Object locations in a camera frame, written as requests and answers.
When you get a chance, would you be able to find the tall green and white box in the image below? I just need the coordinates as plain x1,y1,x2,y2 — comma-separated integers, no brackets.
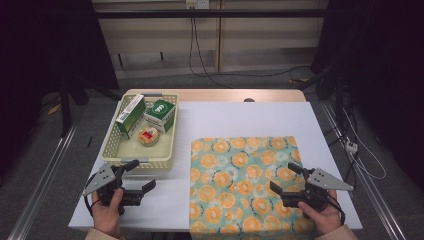
115,93,147,140

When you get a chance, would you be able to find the left hand-held gripper black cable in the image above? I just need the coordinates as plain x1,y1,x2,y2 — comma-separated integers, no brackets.
83,179,101,218

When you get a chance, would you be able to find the person's right hand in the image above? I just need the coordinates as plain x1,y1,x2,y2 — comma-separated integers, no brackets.
297,189,345,236

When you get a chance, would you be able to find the person's left hand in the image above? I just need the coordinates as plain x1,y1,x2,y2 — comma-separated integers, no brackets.
91,188,125,239

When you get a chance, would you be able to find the aluminium floor rail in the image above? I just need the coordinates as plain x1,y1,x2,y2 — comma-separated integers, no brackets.
319,101,408,240
6,122,80,240

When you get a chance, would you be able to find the white wall socket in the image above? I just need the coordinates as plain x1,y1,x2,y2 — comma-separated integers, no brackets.
185,0,211,10

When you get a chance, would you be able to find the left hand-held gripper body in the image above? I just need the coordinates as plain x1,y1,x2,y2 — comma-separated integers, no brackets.
82,162,146,216

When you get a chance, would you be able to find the black curtain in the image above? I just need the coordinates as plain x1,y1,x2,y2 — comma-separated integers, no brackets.
0,0,120,178
310,0,424,192

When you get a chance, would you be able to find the white power strip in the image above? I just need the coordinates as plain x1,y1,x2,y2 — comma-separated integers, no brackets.
345,140,360,155

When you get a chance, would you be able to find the thin white cable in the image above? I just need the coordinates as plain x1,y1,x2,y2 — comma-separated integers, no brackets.
342,107,388,181

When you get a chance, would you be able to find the black horizontal metal bar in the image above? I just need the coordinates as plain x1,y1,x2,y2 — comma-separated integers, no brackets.
94,9,330,20

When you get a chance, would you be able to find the black hanging wall cable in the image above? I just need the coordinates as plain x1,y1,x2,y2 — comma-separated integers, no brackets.
188,5,313,90

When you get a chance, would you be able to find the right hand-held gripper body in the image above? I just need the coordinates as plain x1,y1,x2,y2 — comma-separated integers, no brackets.
281,167,355,213

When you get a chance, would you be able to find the green cube box white logo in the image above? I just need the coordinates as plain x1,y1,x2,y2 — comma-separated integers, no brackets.
144,99,177,135

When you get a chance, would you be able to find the right hand-held gripper black cable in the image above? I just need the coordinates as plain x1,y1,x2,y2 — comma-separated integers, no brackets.
328,194,346,225

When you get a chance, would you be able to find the white table mat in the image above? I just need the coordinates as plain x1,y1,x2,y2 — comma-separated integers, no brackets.
68,100,364,233

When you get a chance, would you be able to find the black metal stand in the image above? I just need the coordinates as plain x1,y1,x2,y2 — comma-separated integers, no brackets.
58,73,90,138

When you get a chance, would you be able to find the orange slice print bag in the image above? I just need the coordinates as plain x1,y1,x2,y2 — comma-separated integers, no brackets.
188,135,316,240

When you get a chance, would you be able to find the round snack pack red label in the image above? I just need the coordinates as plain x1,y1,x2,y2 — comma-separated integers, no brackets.
137,126,160,147

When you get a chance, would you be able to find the pale yellow plastic basket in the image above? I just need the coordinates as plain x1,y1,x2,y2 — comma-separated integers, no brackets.
99,93,180,172

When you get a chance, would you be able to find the hand-held gripper black cable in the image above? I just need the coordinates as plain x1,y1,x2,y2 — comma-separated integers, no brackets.
83,179,101,218
328,194,346,225

